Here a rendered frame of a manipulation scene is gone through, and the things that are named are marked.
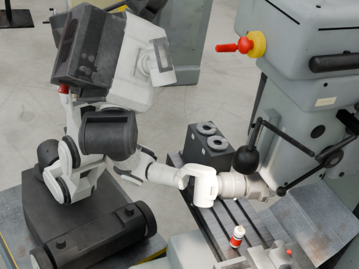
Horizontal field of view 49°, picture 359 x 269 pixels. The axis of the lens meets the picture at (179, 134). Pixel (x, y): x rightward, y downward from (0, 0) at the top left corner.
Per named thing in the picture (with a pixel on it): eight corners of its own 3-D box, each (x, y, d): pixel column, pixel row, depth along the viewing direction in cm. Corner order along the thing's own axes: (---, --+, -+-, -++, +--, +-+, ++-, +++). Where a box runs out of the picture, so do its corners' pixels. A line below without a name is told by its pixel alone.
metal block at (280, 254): (274, 275, 131) (280, 264, 128) (265, 260, 135) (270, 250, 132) (287, 271, 133) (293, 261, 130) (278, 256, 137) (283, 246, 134)
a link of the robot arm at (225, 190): (234, 176, 122) (199, 176, 120) (231, 208, 124) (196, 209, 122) (223, 166, 133) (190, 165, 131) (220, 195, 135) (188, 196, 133)
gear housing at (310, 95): (304, 116, 93) (319, 80, 86) (251, 64, 109) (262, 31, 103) (403, 101, 105) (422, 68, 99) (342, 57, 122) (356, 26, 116)
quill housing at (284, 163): (272, 198, 115) (311, 110, 95) (238, 152, 129) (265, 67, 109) (322, 186, 122) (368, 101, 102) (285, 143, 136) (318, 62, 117)
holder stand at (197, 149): (202, 188, 169) (211, 154, 156) (181, 155, 184) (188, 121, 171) (226, 182, 174) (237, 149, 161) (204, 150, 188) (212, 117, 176)
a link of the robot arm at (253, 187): (272, 190, 122) (236, 190, 120) (264, 210, 128) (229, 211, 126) (260, 162, 132) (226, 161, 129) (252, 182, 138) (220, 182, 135)
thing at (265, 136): (249, 173, 117) (269, 118, 104) (242, 164, 120) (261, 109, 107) (260, 171, 119) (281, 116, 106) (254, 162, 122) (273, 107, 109)
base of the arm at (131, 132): (86, 160, 116) (75, 149, 105) (90, 120, 120) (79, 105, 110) (137, 160, 115) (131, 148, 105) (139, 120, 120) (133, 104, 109)
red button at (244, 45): (242, 57, 87) (246, 41, 85) (233, 49, 90) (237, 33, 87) (254, 56, 88) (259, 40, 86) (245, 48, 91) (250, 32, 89)
